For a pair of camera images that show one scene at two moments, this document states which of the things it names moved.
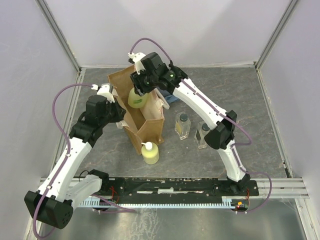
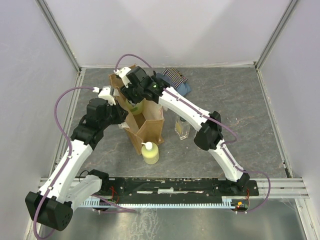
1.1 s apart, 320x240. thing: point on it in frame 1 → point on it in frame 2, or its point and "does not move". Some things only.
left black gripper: x=120 y=112 does not move
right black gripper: x=140 y=88 → x=126 y=93
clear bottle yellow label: x=182 y=125 does not move
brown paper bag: x=143 y=125 does not move
